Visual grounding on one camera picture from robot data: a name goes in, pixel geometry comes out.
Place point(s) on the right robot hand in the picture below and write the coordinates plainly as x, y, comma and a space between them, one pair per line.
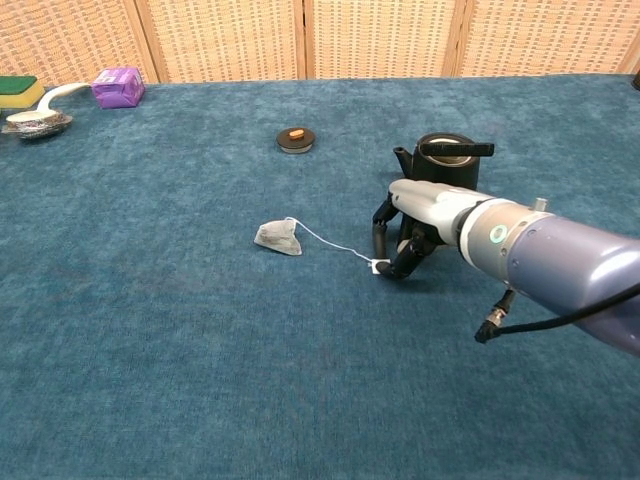
430, 205

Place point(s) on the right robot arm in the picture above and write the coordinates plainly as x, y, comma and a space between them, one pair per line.
565, 255

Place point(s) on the black lid with orange knob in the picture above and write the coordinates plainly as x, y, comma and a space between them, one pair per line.
296, 142

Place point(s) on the dark object at table edge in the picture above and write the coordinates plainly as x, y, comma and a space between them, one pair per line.
636, 81

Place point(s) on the wicker folding screen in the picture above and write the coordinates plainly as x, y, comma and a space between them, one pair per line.
225, 40

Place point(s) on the blue tablecloth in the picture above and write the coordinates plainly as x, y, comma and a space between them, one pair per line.
200, 360

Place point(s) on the purple paper box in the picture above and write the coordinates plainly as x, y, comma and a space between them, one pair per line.
119, 90

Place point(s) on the white ceramic spoon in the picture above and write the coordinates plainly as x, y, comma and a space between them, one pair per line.
60, 93

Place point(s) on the patterned ceramic bowl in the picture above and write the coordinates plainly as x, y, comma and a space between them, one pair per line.
35, 127

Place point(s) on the yellow sponge with green pad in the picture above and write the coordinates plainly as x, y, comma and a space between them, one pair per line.
20, 95

